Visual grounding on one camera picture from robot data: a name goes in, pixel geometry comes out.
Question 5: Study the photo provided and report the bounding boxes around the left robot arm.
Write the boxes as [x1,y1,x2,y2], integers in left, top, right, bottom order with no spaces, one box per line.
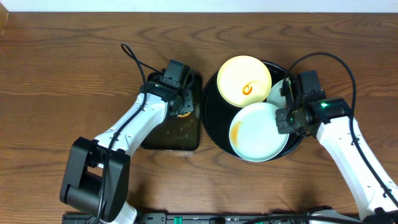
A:
[60,82,201,223]

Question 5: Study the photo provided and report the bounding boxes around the light blue plate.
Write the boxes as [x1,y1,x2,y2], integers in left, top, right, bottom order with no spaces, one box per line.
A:
[229,102,289,162]

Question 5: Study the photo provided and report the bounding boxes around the yellow plate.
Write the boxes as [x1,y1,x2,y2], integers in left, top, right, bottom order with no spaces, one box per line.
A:
[216,55,272,108]

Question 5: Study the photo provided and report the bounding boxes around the green yellow sponge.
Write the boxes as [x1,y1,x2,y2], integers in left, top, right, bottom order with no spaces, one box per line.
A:
[177,112,192,118]

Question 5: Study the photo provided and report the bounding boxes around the round black tray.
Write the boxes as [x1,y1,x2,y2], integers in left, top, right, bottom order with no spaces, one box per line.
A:
[200,60,303,160]

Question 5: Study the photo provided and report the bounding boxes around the pale green plate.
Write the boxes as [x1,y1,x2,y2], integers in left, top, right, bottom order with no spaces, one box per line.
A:
[267,80,286,108]

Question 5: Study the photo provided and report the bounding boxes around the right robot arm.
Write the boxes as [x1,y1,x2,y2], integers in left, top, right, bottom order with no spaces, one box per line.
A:
[275,98,397,223]

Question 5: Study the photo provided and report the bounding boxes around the black rectangular water tray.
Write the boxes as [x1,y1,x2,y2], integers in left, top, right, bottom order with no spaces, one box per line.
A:
[141,72,203,151]

